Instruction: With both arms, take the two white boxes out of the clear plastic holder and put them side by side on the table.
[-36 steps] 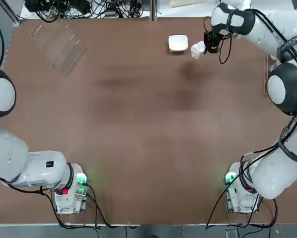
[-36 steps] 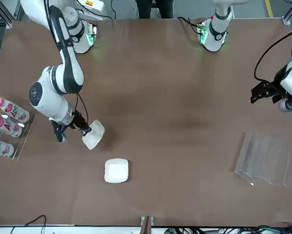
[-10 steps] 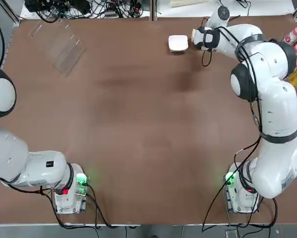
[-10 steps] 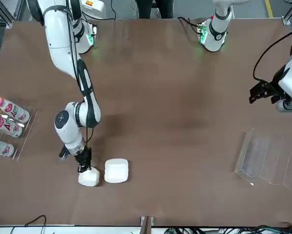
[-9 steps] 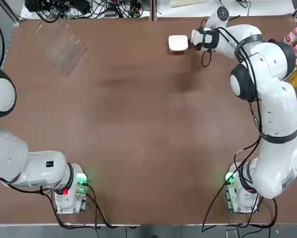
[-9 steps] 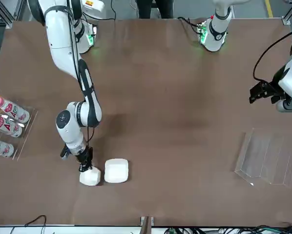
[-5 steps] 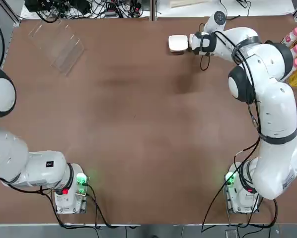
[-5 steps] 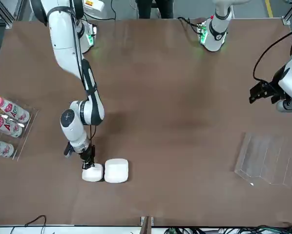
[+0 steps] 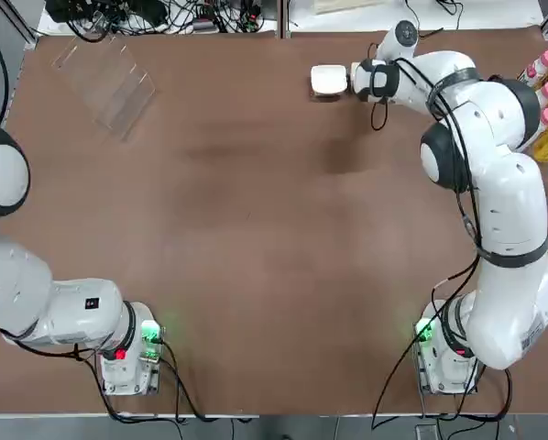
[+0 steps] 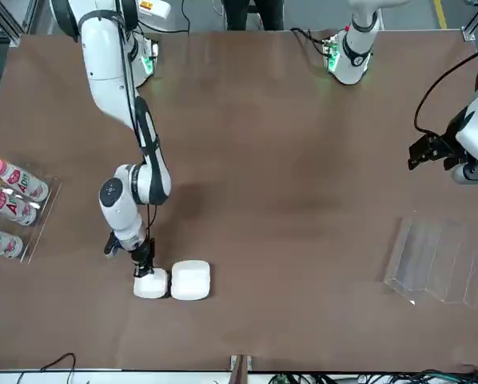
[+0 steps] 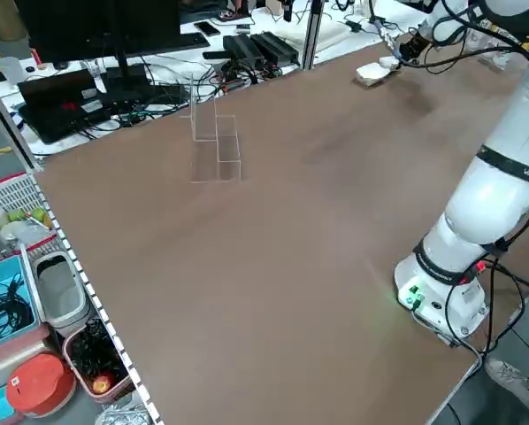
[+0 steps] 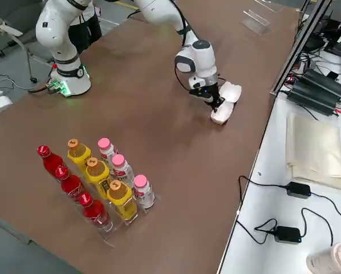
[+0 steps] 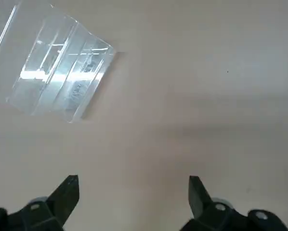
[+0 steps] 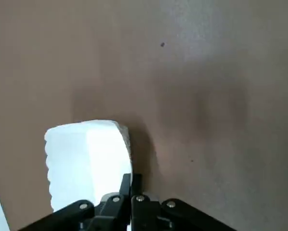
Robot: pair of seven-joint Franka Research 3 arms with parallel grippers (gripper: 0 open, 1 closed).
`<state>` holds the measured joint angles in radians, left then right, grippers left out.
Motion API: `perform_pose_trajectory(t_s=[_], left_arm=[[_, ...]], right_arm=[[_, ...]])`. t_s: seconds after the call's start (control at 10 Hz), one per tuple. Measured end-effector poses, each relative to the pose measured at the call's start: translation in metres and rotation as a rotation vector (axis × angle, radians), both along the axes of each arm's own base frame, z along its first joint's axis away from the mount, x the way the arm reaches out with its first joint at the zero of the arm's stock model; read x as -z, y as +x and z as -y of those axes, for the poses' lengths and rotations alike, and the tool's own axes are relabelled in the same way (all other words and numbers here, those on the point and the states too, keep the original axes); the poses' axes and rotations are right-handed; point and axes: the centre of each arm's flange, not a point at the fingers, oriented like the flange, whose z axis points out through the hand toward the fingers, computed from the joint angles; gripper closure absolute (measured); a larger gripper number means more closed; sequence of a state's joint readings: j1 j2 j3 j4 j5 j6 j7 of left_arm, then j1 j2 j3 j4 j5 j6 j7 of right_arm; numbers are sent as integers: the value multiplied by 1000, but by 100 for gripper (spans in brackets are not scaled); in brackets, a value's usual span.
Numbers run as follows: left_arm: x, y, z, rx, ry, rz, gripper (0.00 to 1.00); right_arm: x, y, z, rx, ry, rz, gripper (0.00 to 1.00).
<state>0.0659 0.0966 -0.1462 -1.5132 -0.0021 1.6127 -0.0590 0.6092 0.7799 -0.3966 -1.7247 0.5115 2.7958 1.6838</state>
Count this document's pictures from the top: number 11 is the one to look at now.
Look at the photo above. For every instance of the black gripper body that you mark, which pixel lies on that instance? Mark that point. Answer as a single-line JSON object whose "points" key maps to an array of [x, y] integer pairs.
{"points": [[415, 46]]}

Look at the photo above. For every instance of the large white box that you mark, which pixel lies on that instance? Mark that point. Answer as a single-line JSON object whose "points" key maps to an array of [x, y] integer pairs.
{"points": [[370, 75]]}

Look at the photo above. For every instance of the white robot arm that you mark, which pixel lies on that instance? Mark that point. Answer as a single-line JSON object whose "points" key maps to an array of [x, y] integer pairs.
{"points": [[490, 208], [441, 26]]}

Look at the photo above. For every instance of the clear plastic stepped holder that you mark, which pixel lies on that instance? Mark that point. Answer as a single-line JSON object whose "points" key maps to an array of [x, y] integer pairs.
{"points": [[216, 146]]}

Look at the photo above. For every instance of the white desk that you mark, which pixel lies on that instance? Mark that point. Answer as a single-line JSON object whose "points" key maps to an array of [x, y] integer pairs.
{"points": [[158, 88], [335, 31]]}

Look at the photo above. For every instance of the clear plastic bottle shelf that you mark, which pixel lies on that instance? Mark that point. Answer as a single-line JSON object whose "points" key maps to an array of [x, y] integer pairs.
{"points": [[496, 59]]}

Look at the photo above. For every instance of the black finned power supply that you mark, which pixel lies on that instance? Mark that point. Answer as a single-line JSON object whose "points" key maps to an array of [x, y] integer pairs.
{"points": [[242, 48], [275, 46]]}

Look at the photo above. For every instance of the black phone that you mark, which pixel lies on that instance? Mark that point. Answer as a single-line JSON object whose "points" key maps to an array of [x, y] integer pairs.
{"points": [[208, 28]]}

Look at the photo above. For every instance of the black keyboard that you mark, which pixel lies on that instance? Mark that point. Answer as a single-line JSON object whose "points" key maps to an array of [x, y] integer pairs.
{"points": [[189, 40]]}

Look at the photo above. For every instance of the black monitor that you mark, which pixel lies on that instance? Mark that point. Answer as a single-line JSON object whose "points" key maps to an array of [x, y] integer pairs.
{"points": [[96, 26]]}

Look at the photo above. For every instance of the person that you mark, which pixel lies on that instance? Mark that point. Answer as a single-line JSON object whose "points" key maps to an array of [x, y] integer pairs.
{"points": [[512, 385]]}

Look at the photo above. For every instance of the black laptop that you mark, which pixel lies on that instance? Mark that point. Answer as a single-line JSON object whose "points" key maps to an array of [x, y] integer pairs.
{"points": [[52, 115]]}

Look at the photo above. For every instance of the white basket red rim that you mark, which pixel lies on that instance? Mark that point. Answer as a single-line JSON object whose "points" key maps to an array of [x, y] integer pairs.
{"points": [[8, 190]]}

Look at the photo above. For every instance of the white waste bin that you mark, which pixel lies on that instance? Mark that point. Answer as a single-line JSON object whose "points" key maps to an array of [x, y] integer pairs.
{"points": [[63, 305]]}

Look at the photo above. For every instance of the blue storage bin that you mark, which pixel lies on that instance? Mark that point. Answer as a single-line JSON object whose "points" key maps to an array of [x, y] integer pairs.
{"points": [[25, 288]]}

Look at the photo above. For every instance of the red apple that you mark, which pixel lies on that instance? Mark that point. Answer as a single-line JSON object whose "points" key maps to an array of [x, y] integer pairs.
{"points": [[103, 385]]}

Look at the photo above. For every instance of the pink bin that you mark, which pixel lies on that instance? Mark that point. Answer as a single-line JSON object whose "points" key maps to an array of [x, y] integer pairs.
{"points": [[72, 354]]}

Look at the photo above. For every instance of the red round container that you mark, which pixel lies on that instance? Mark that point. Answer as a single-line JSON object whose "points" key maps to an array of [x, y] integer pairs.
{"points": [[39, 385]]}

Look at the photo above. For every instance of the aluminium frame post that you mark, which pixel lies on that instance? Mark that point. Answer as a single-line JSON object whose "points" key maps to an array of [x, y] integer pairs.
{"points": [[313, 35]]}

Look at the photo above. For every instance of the white perforated table rail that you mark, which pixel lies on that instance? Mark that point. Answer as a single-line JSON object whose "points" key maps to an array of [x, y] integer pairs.
{"points": [[97, 305]]}

